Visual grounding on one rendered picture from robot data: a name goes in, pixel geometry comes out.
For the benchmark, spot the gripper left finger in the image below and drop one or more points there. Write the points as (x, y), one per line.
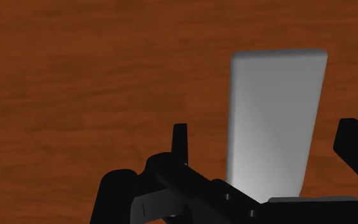
(178, 173)

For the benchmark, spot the white rounded flat slab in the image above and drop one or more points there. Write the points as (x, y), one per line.
(274, 124)

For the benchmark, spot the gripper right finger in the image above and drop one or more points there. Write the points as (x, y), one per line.
(357, 145)

